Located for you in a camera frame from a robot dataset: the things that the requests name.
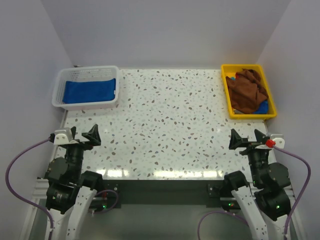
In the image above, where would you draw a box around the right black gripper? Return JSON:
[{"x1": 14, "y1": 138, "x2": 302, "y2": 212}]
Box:
[{"x1": 228, "y1": 128, "x2": 272, "y2": 185}]

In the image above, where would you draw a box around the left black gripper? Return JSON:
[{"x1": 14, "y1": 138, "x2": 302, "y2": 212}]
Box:
[{"x1": 65, "y1": 123, "x2": 100, "y2": 180}]

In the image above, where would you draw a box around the brown towel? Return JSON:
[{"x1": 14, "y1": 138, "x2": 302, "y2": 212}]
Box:
[{"x1": 225, "y1": 68, "x2": 269, "y2": 114}]

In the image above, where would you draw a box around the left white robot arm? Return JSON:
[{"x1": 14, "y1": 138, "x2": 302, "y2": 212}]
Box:
[{"x1": 45, "y1": 124, "x2": 104, "y2": 240}]

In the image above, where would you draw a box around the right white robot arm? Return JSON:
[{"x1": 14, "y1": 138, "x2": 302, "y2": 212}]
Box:
[{"x1": 222, "y1": 129, "x2": 292, "y2": 240}]

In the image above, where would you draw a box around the crumpled blue towel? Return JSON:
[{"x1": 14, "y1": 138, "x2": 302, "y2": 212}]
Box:
[{"x1": 253, "y1": 100, "x2": 269, "y2": 115}]

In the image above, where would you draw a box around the folded blue towel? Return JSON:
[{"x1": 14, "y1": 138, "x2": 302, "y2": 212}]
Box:
[{"x1": 62, "y1": 78, "x2": 116, "y2": 104}]

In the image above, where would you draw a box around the white plastic laundry basket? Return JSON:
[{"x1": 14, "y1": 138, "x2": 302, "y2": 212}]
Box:
[{"x1": 51, "y1": 65, "x2": 121, "y2": 111}]

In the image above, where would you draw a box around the red and blue cloth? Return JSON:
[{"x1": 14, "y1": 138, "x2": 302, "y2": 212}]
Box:
[{"x1": 230, "y1": 73, "x2": 238, "y2": 81}]

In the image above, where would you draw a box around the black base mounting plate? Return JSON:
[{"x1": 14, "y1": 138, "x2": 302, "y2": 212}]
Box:
[{"x1": 103, "y1": 179, "x2": 223, "y2": 208}]

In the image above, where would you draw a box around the yellow plastic bin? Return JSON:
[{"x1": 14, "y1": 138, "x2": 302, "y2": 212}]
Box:
[{"x1": 221, "y1": 64, "x2": 277, "y2": 120}]

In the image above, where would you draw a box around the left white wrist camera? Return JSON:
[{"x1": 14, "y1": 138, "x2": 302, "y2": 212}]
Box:
[{"x1": 53, "y1": 127, "x2": 73, "y2": 146}]

